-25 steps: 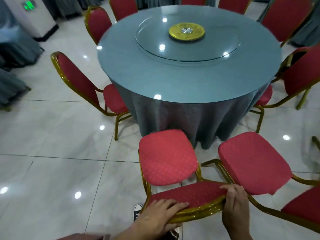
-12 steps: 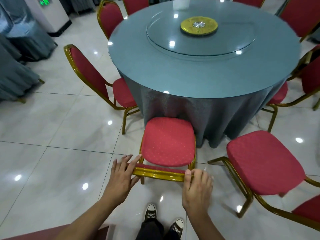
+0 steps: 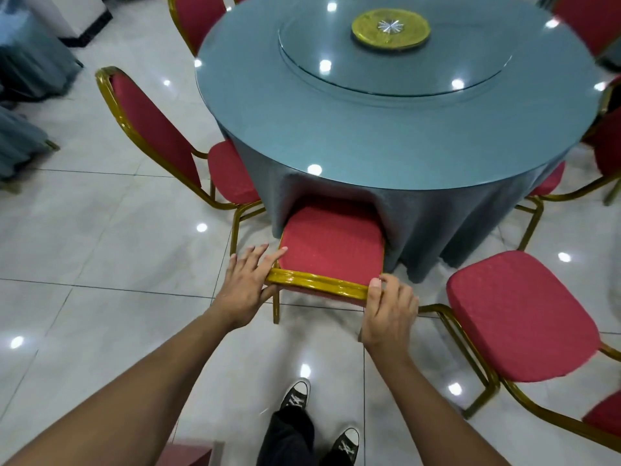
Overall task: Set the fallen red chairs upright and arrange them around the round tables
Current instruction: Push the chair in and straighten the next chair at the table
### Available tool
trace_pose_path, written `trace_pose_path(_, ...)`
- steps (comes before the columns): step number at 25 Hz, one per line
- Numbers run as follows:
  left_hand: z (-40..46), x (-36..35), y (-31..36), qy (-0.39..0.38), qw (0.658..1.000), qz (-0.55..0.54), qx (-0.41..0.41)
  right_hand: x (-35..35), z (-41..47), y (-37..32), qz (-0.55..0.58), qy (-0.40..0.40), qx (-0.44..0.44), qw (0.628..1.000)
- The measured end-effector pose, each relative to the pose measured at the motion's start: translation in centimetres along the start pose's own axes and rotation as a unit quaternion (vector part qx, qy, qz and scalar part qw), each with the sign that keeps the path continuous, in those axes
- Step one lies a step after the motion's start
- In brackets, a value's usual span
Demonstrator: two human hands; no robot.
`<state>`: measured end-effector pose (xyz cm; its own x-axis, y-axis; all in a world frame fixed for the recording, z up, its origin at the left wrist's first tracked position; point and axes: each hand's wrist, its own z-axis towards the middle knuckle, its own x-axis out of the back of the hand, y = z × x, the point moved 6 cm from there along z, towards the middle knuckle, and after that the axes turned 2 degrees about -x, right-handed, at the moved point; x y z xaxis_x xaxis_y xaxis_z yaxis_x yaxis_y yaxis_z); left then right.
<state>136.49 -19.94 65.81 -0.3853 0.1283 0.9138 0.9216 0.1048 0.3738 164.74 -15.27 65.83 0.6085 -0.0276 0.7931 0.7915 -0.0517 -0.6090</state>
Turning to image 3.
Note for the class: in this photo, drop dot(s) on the glass lazy susan turntable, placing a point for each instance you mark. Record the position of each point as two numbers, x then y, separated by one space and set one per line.
339 67

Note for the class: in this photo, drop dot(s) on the blue round table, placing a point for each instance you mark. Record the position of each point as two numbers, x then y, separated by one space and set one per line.
388 135

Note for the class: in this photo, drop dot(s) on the person's left forearm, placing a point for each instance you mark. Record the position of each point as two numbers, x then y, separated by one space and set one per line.
121 402

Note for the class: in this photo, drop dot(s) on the black white canvas sneaker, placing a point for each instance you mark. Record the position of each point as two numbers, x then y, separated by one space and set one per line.
295 395
346 445

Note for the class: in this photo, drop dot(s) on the grey-blue tablecloth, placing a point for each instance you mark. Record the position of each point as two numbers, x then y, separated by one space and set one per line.
436 223

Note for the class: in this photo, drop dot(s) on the black trousers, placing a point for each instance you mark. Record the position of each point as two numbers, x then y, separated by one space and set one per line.
286 441

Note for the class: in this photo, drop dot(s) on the person's right forearm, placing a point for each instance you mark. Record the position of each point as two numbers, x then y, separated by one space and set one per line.
432 412

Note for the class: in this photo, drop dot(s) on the person's left hand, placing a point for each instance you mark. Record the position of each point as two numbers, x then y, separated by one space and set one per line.
242 296

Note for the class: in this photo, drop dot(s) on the person's right hand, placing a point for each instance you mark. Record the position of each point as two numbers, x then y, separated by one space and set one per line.
390 317

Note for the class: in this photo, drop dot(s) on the yellow turntable base disc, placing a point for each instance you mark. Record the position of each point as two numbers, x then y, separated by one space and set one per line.
368 36

